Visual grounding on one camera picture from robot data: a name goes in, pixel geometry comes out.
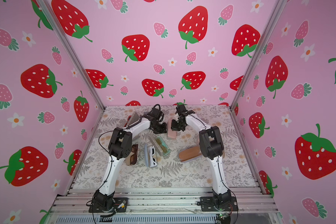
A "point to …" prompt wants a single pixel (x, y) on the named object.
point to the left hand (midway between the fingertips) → (169, 131)
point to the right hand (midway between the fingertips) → (174, 127)
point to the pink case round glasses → (171, 134)
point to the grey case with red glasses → (131, 120)
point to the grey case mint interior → (161, 146)
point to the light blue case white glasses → (150, 156)
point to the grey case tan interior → (189, 153)
